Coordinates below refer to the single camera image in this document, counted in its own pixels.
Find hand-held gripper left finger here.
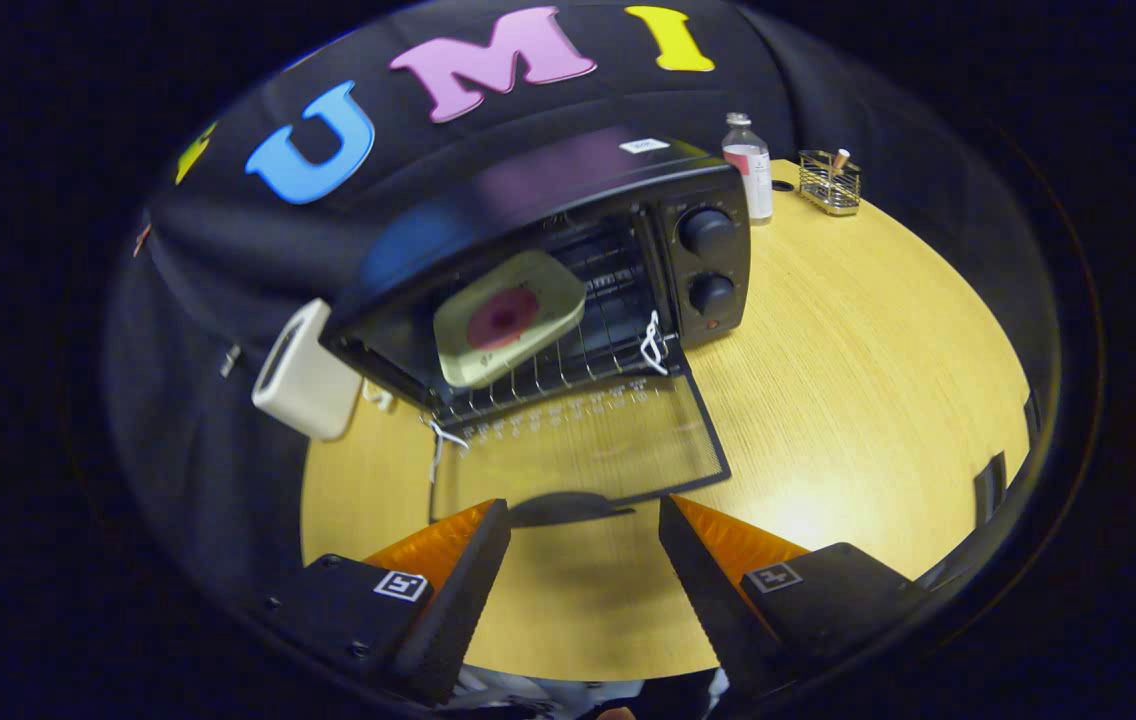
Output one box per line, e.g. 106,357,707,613
258,498,512,706

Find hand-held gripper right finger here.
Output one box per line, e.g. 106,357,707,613
658,493,929,696

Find pink round food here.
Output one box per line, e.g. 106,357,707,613
467,288,540,351

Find cream square plate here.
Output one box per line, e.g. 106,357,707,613
433,249,588,390

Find black toaster oven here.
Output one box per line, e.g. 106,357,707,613
320,125,754,528

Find white toaster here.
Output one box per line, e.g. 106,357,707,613
251,297,364,442

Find person's patterned clothing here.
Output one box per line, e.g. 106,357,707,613
448,665,729,720

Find black chair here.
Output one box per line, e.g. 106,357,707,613
973,395,1039,526

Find clear plastic bottle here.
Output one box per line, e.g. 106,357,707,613
722,112,775,225

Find white string tie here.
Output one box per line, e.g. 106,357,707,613
423,415,469,486
640,310,671,377

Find metal wire basket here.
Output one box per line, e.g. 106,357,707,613
797,149,863,217

